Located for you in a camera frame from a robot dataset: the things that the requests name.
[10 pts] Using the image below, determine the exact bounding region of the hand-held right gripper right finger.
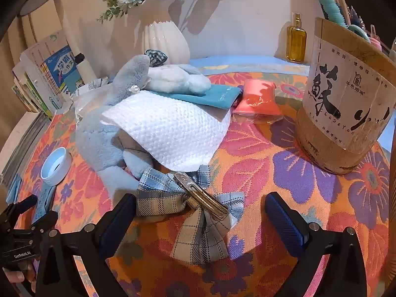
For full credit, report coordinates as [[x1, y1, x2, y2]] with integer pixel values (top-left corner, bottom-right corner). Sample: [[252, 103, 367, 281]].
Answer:
[[264, 192, 376, 297]]

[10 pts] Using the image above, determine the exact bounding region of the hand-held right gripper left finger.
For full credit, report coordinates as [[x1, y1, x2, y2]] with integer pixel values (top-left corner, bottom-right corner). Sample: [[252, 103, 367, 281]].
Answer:
[[35, 193, 137, 297]]

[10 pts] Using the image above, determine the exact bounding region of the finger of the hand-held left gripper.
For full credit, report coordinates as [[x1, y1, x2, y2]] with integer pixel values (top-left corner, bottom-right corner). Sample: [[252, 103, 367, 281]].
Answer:
[[4, 194, 38, 222], [30, 210, 59, 234]]

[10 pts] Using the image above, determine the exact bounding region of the plaid bow hair clip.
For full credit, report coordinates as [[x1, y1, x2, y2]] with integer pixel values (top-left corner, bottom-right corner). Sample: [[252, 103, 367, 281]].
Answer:
[[136, 165, 245, 265]]

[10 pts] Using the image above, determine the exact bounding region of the white blue tape roll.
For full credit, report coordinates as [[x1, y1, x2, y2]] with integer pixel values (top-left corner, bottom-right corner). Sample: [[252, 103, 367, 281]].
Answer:
[[41, 147, 73, 186]]

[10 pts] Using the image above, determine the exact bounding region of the grey-blue plush toy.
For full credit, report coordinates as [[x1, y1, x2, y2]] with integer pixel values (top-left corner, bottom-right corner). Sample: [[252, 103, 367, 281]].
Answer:
[[74, 54, 212, 181]]

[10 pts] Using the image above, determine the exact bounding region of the white paper towel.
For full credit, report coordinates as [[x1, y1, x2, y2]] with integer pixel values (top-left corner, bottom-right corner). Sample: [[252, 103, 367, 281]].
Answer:
[[100, 91, 232, 172]]

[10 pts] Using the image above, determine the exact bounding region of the clear plastic bag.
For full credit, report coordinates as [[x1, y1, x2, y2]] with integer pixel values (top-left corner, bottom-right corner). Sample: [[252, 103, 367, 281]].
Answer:
[[73, 76, 109, 124]]

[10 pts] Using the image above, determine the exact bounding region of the person's left hand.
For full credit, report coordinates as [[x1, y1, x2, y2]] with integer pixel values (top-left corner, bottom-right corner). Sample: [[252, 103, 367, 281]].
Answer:
[[1, 266, 36, 294]]

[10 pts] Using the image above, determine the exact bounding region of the small blue packet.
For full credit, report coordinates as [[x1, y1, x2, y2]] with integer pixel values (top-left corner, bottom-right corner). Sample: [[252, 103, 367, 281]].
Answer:
[[31, 186, 56, 223], [6, 173, 22, 205]]

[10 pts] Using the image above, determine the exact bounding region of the grey flat book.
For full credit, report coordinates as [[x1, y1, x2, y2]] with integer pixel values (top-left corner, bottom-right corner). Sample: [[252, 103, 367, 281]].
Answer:
[[0, 111, 53, 183]]

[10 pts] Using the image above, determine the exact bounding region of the floral tablecloth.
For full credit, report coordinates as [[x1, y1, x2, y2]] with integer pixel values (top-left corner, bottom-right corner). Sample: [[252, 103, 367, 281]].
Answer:
[[6, 71, 390, 297]]

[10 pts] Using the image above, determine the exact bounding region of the coral pink packet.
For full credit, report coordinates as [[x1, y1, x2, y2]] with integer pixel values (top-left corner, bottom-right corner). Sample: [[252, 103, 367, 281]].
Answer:
[[232, 79, 283, 124]]

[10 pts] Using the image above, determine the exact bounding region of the bamboo pen holder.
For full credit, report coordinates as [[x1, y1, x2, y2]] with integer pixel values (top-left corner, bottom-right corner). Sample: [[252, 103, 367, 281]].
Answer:
[[294, 17, 396, 175]]

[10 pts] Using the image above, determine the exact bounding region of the stack of books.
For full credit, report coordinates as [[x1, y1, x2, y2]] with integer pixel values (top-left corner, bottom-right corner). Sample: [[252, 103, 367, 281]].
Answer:
[[12, 31, 85, 120]]

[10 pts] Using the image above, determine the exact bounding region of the teal cloth pouch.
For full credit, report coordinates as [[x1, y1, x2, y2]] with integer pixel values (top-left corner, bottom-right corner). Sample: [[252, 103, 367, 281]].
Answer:
[[167, 83, 243, 110]]

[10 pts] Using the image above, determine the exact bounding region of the plaid scrunchie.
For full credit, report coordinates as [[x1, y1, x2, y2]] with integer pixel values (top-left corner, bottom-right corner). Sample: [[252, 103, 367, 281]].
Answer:
[[144, 49, 169, 67]]

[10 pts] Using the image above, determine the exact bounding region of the white desk lamp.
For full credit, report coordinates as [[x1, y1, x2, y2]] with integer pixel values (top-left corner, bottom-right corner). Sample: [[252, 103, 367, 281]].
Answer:
[[19, 0, 98, 84]]

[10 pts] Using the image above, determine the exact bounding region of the yellow perfume bottle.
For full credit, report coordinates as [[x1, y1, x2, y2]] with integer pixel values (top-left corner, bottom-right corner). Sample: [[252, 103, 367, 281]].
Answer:
[[286, 12, 308, 64]]

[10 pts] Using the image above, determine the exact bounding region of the white ribbed vase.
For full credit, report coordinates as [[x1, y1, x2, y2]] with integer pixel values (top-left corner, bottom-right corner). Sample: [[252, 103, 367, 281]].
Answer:
[[141, 0, 191, 65]]

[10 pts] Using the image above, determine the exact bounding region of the bunch of pens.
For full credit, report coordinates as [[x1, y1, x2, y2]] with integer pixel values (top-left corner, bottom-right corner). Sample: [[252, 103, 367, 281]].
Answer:
[[328, 0, 396, 62]]

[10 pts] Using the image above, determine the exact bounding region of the teal spiral pen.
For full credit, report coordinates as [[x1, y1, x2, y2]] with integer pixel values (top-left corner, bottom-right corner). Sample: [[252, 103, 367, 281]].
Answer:
[[309, 0, 351, 27]]

